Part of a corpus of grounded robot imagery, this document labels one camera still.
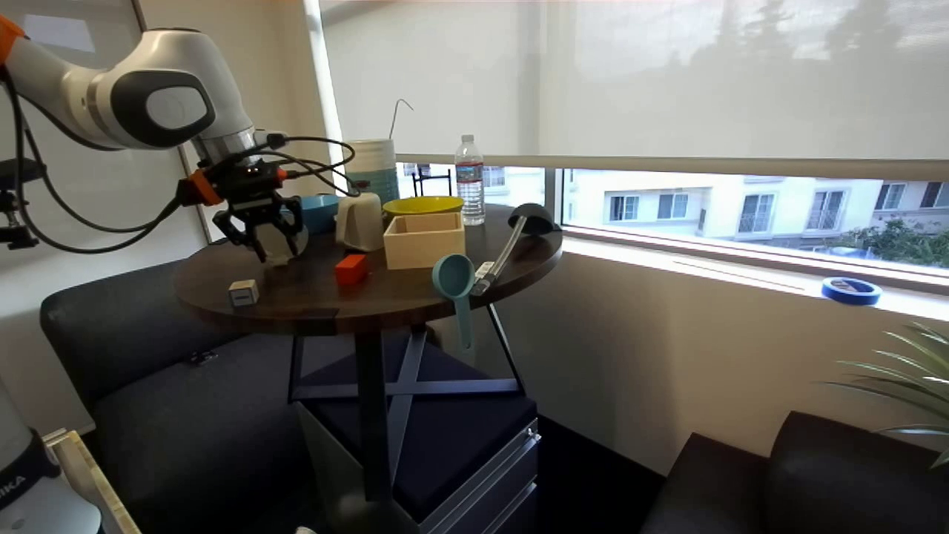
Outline black leather sofa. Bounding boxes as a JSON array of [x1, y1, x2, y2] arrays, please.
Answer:
[[637, 406, 949, 534]]

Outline thin bent rod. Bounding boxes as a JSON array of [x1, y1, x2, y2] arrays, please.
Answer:
[[385, 94, 418, 142]]

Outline clear plastic water bottle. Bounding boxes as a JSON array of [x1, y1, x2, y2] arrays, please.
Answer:
[[453, 130, 489, 229]]

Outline green spiky plant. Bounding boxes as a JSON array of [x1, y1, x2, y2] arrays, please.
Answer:
[[833, 317, 949, 474]]

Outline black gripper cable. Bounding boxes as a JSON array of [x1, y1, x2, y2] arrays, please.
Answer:
[[256, 130, 359, 198]]

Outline small pale wooden cube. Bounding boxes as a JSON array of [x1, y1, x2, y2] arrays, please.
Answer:
[[227, 275, 265, 312]]

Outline dark grey fabric sofa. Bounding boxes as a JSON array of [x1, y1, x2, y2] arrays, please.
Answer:
[[40, 260, 333, 534]]

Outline long black robot cable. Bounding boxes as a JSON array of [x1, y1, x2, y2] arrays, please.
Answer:
[[0, 56, 197, 257]]

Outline blue plastic bowl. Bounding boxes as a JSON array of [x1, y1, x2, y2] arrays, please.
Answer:
[[295, 191, 344, 236]]

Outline black metal table legs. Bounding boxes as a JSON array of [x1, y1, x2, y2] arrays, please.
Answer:
[[286, 321, 528, 508]]

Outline blue disc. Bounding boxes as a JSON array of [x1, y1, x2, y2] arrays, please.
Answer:
[[818, 272, 885, 308]]

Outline glass window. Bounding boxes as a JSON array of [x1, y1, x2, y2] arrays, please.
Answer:
[[394, 161, 949, 299]]

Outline black head cream handle tool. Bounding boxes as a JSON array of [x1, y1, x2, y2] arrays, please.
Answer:
[[470, 198, 568, 299]]

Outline white teal striped container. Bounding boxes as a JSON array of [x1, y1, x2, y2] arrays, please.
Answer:
[[342, 136, 400, 204]]

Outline light teal scoop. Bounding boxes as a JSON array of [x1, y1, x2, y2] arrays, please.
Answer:
[[430, 250, 482, 354]]

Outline cream wooden box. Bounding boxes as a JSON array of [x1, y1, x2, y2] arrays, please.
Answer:
[[381, 210, 470, 272]]

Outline light wooden board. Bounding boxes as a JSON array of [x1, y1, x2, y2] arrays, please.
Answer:
[[44, 425, 144, 534]]

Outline white mug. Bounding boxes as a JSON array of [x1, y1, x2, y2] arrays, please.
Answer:
[[333, 191, 390, 256]]

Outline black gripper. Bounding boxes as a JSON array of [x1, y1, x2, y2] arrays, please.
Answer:
[[209, 161, 313, 268]]

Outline patterned white paper cup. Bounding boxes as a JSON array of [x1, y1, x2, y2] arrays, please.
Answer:
[[259, 222, 308, 268]]

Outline red orange block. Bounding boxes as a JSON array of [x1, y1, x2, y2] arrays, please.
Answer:
[[333, 251, 373, 290]]

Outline white roller blind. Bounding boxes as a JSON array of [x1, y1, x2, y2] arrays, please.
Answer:
[[319, 0, 949, 185]]

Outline white device with black band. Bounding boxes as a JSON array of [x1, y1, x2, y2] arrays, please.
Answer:
[[0, 383, 104, 534]]

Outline yellow bowl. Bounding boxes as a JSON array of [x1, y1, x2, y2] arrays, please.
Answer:
[[381, 192, 467, 222]]

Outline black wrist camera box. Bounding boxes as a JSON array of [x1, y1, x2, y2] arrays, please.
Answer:
[[176, 161, 231, 210]]

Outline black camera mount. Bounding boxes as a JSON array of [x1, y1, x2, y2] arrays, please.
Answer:
[[0, 155, 50, 251]]

